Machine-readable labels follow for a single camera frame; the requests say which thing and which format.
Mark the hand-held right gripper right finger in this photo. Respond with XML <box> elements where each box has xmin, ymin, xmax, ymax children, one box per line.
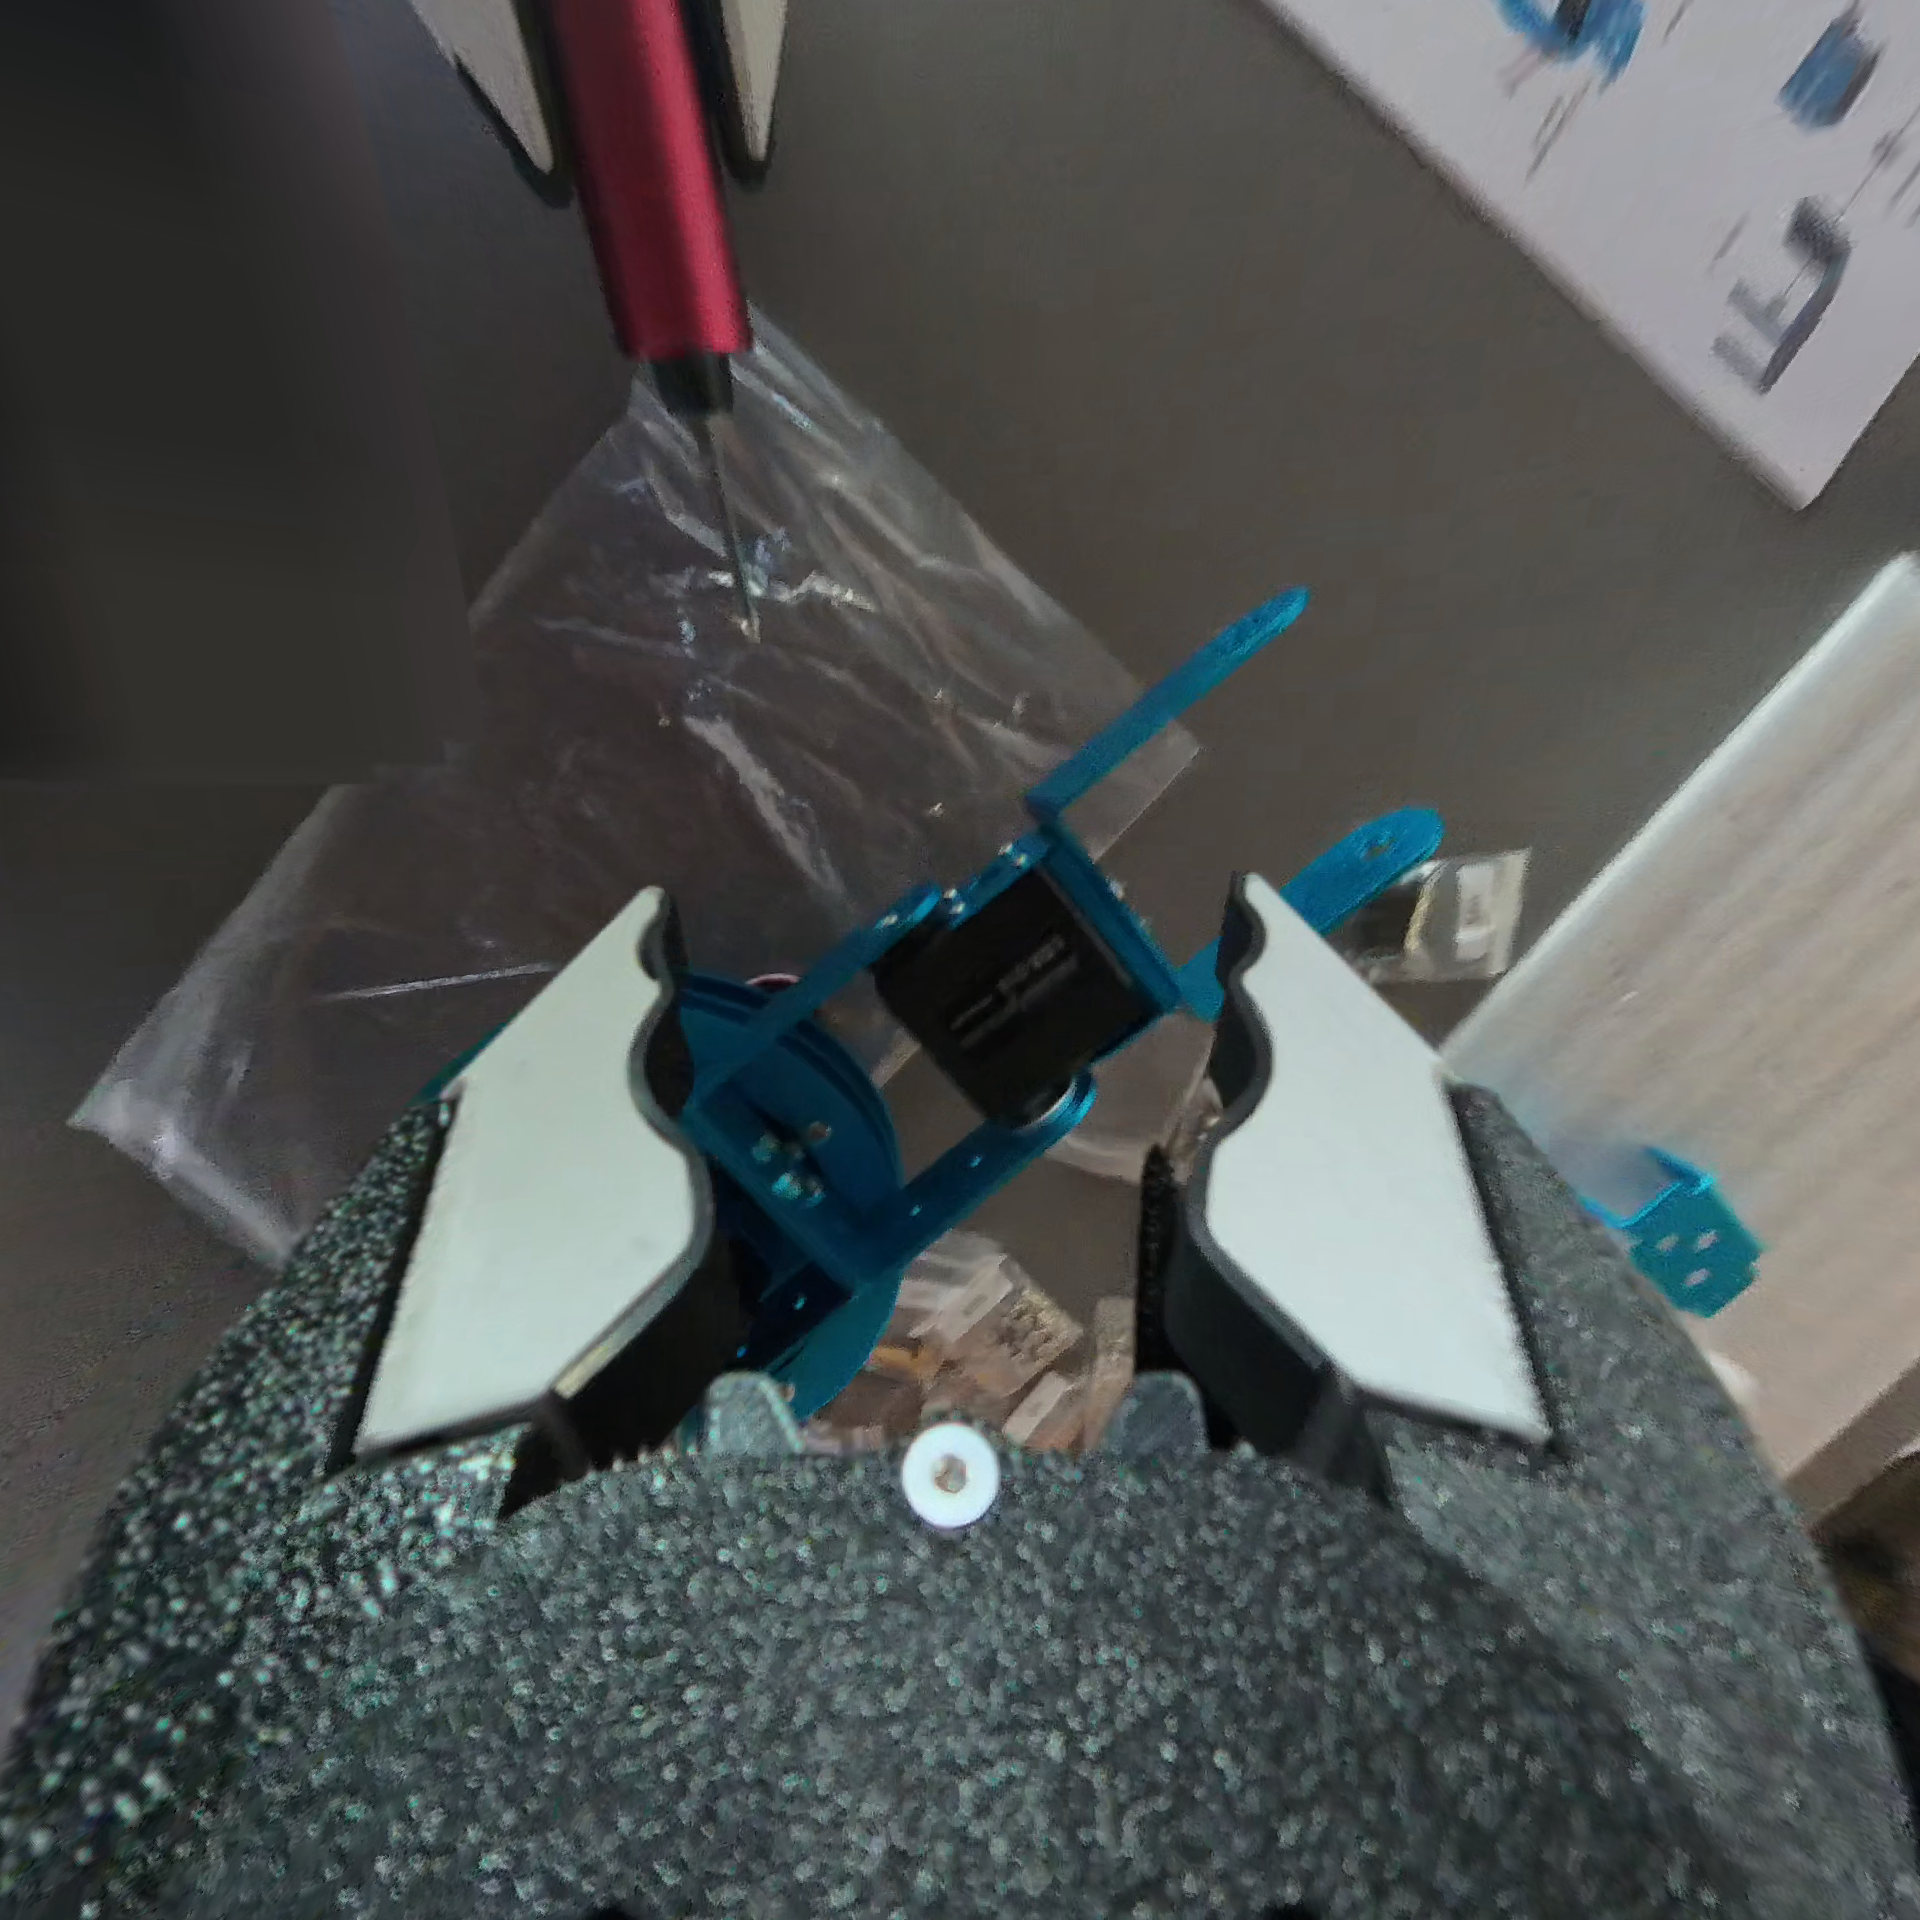
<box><xmin>1133</xmin><ymin>871</ymin><xmax>1555</xmax><ymax>1494</ymax></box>

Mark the small clear screw bag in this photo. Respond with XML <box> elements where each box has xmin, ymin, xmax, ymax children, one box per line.
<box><xmin>840</xmin><ymin>1230</ymin><xmax>1158</xmax><ymax>1451</ymax></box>
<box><xmin>1356</xmin><ymin>847</ymin><xmax>1532</xmax><ymax>985</ymax></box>

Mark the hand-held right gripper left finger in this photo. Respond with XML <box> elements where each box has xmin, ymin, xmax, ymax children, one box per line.
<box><xmin>348</xmin><ymin>885</ymin><xmax>752</xmax><ymax>1519</ymax></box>

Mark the blue toy robot arm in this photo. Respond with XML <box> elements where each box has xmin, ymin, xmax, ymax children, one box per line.
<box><xmin>434</xmin><ymin>585</ymin><xmax>1451</xmax><ymax>1420</ymax></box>

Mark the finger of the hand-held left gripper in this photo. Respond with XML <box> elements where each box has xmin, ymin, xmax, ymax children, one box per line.
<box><xmin>404</xmin><ymin>0</ymin><xmax>581</xmax><ymax>204</ymax></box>
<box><xmin>716</xmin><ymin>0</ymin><xmax>790</xmax><ymax>190</ymax></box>

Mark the white instruction sheet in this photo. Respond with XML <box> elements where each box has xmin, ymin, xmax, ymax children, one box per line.
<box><xmin>1260</xmin><ymin>0</ymin><xmax>1920</xmax><ymax>513</ymax></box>

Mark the small blue metal bracket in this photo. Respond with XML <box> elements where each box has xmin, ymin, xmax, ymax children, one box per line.
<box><xmin>1574</xmin><ymin>1146</ymin><xmax>1771</xmax><ymax>1323</ymax></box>

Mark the red electric screwdriver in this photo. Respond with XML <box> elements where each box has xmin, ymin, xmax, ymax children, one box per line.
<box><xmin>541</xmin><ymin>0</ymin><xmax>768</xmax><ymax>648</ymax></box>

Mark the clear plastic bag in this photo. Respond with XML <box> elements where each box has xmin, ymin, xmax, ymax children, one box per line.
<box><xmin>465</xmin><ymin>307</ymin><xmax>1202</xmax><ymax>963</ymax></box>
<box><xmin>67</xmin><ymin>781</ymin><xmax>602</xmax><ymax>1262</ymax></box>

